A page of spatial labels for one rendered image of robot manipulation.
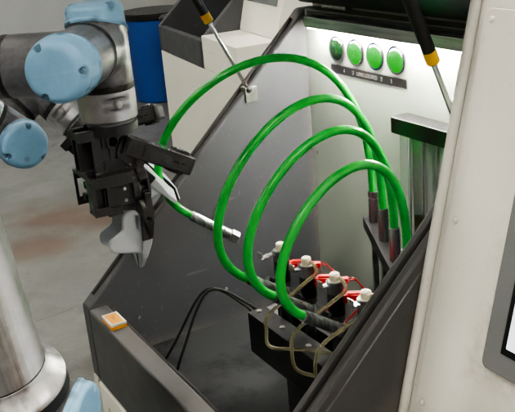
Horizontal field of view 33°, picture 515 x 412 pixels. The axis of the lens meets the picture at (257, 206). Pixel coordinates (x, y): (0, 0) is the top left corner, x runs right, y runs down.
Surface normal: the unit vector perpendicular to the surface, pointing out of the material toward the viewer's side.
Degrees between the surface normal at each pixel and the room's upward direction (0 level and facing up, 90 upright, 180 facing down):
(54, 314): 0
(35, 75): 90
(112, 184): 90
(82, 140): 90
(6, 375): 99
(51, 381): 48
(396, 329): 90
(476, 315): 76
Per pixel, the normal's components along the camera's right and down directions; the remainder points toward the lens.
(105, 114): 0.07, 0.35
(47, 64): -0.15, 0.36
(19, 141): 0.50, 0.26
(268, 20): -0.91, -0.02
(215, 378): -0.08, -0.94
